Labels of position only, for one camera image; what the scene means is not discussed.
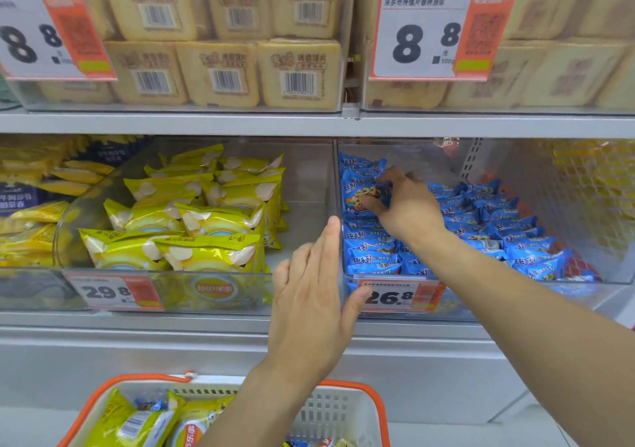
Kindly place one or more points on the person's left hand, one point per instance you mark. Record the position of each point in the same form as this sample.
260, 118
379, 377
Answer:
307, 322

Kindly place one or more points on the person's right hand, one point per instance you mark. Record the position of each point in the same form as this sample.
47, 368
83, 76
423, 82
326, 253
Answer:
411, 208

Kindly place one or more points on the person's right thumb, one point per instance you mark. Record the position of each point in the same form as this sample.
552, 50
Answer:
374, 207

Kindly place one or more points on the person's left middle finger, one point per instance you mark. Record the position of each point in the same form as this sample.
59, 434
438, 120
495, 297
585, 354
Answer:
303, 265

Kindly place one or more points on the person's left thumb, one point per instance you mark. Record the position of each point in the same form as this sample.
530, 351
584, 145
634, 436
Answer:
357, 308

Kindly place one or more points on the blue cookie snack packet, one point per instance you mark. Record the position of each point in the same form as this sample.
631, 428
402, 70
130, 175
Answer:
358, 196

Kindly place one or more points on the person's right forearm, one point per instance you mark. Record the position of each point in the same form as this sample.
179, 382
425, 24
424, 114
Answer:
536, 332

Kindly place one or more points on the person's left forearm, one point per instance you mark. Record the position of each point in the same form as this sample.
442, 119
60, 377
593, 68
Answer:
258, 412

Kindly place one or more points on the small white orange price tag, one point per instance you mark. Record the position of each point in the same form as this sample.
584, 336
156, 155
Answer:
109, 292
387, 297

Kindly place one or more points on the clear plastic bin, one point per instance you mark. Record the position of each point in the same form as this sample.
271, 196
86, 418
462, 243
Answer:
198, 99
29, 288
555, 164
545, 102
307, 189

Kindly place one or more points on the white basket with orange rim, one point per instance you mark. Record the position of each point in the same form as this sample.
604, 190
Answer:
337, 407

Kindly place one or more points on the pile of yellow chip packets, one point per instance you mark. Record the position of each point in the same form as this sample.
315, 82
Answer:
208, 213

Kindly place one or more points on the white slotted shelf upright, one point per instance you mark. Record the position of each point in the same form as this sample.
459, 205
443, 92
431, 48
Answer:
471, 156

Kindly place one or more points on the pile of blue packets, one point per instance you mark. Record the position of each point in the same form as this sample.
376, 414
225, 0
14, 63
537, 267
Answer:
496, 233

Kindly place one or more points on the grey metal shelf board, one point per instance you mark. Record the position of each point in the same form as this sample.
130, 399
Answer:
149, 352
198, 124

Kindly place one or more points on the large white orange price tag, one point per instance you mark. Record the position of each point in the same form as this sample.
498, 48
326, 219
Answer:
34, 40
426, 35

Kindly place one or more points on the yellow chip bag red logo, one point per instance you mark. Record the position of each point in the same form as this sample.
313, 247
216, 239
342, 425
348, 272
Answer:
191, 424

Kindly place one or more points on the small blue wrapped snack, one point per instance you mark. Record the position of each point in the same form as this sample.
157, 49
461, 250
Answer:
149, 404

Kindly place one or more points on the stack of beige cracker packs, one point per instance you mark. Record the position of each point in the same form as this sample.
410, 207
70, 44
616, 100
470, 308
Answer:
560, 60
223, 40

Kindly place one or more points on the yellow packet with barcode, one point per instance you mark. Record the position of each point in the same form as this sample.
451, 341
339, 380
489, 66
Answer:
124, 422

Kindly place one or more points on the pile of yellow navy packets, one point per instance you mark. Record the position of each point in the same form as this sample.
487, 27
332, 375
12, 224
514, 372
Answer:
44, 189

